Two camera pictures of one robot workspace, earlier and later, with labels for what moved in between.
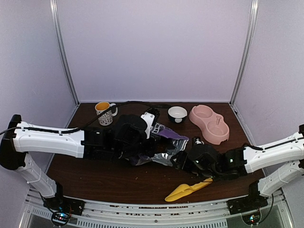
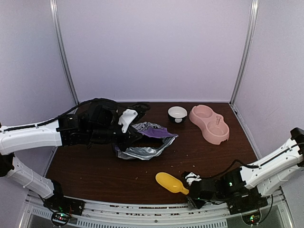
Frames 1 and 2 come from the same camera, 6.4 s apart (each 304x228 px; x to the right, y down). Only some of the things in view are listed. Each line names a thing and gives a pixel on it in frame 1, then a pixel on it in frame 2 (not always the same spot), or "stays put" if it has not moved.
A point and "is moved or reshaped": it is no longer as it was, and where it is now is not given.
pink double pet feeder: x=214 y=129 stays put
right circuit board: x=251 y=218 stays put
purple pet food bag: x=173 y=141 is moved or reshaped
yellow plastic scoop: x=184 y=189 is moved or reshaped
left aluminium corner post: x=54 y=7 stays put
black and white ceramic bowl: x=177 y=114 stays put
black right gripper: x=183 y=162 -> x=196 y=204
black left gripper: x=150 y=152 -> x=130 y=137
